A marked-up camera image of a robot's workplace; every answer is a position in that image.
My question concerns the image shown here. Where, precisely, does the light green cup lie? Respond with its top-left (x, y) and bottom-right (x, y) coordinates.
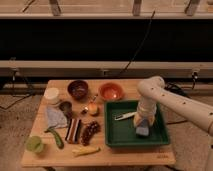
top-left (26, 136), bottom-right (44, 153)

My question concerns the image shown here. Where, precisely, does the black cable on wall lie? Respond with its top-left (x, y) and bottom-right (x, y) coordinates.
top-left (117, 9), bottom-right (157, 77)

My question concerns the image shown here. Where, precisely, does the grey folded cloth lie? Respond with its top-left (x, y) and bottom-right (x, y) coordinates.
top-left (45, 106), bottom-right (67, 128)

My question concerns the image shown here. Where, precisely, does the black cable at left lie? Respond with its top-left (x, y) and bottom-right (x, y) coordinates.
top-left (0, 68), bottom-right (36, 111)

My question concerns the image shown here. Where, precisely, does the white lidded cup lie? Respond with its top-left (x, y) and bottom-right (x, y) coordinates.
top-left (44, 88), bottom-right (60, 105)

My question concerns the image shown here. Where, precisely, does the dark maroon bowl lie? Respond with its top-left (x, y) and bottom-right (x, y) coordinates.
top-left (67, 80), bottom-right (88, 100)

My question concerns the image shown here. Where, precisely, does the wooden table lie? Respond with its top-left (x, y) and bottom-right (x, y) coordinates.
top-left (21, 79), bottom-right (175, 167)

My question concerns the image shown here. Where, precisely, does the dark red grape bunch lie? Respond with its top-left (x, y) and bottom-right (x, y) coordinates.
top-left (81, 121), bottom-right (101, 146)

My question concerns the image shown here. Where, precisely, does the red orange bowl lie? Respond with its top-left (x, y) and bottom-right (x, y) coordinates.
top-left (99, 82), bottom-right (124, 101)

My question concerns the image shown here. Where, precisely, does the green cucumber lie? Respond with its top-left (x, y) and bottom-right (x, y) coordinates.
top-left (44, 128), bottom-right (64, 149)

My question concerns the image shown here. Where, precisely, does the dark metal measuring cup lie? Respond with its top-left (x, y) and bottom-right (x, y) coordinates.
top-left (59, 101), bottom-right (72, 119)

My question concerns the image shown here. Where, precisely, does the small metal spoon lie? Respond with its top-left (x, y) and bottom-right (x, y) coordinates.
top-left (81, 95), bottom-right (98, 115)

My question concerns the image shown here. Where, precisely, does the striped brown block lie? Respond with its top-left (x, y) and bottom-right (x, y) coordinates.
top-left (65, 119), bottom-right (81, 144)

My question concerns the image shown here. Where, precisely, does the green plastic tray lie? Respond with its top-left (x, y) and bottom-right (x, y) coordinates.
top-left (104, 100), bottom-right (170, 148)

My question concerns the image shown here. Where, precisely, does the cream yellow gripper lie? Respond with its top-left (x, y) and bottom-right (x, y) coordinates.
top-left (133, 106), bottom-right (156, 127)

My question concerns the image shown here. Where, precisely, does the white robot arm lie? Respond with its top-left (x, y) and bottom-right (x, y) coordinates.
top-left (133, 76), bottom-right (213, 137)

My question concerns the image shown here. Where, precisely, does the blue grey sponge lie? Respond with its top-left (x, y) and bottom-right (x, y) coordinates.
top-left (136, 120), bottom-right (149, 136)

